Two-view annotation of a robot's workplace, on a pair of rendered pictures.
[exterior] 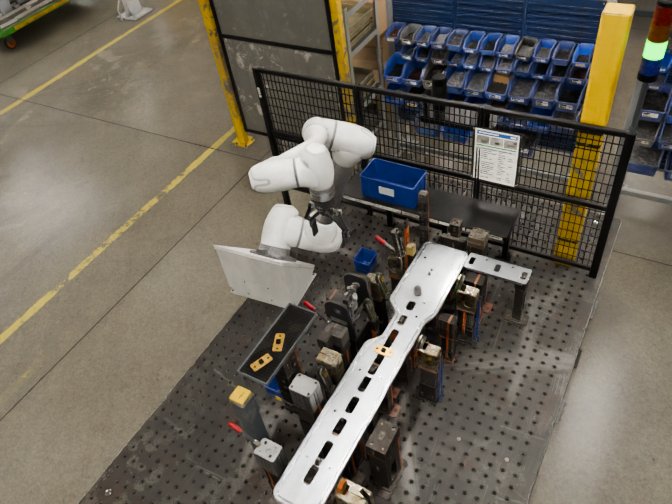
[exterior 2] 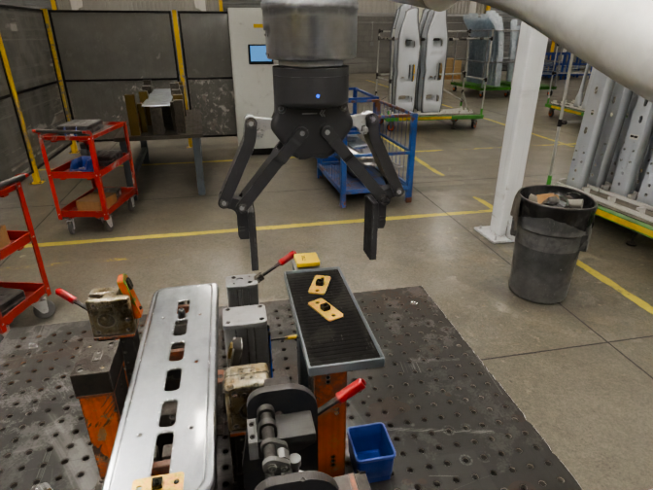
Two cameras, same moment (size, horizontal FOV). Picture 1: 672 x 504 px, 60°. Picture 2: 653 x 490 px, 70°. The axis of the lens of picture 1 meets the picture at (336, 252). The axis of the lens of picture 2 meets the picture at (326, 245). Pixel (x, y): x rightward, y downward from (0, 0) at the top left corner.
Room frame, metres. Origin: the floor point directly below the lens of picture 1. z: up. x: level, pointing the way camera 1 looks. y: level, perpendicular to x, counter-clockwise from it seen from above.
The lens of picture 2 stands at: (1.98, -0.35, 1.69)
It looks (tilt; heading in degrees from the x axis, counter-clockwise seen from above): 24 degrees down; 132
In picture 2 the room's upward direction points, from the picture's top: straight up
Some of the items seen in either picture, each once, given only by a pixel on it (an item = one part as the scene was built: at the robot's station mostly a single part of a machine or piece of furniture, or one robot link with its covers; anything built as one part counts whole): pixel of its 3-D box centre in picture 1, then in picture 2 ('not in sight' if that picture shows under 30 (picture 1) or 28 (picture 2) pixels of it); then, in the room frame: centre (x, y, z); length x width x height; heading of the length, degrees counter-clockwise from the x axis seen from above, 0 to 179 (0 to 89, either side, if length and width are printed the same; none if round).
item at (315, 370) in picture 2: (278, 342); (326, 311); (1.42, 0.28, 1.16); 0.37 x 0.14 x 0.02; 143
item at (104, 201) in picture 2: not in sight; (92, 173); (-2.52, 1.39, 0.49); 0.81 x 0.46 x 0.97; 131
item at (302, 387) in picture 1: (311, 412); (251, 385); (1.24, 0.21, 0.90); 0.13 x 0.10 x 0.41; 53
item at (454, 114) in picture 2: not in sight; (429, 79); (-2.87, 8.02, 0.88); 1.91 x 1.00 x 1.76; 51
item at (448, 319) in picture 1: (448, 338); not in sight; (1.52, -0.42, 0.84); 0.11 x 0.08 x 0.29; 53
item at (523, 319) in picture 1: (519, 298); not in sight; (1.67, -0.80, 0.84); 0.11 x 0.06 x 0.29; 53
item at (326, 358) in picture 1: (335, 382); (251, 444); (1.37, 0.10, 0.89); 0.13 x 0.11 x 0.38; 53
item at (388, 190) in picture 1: (393, 182); not in sight; (2.35, -0.35, 1.10); 0.30 x 0.17 x 0.13; 52
